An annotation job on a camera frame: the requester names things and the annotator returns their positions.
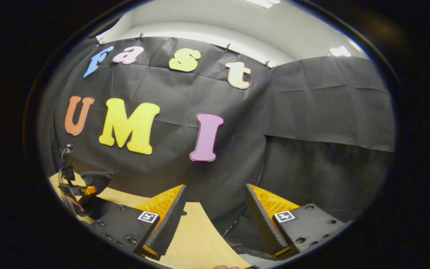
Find black backdrop cloth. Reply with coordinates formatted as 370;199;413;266
40;35;395;258

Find ceiling light panel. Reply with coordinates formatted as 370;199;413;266
244;0;281;9
327;46;352;58

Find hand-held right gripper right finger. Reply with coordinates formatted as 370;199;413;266
245;183;350;261

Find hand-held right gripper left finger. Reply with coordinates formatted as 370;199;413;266
88;184;187;261

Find black jeans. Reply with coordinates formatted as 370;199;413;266
78;171;114;219

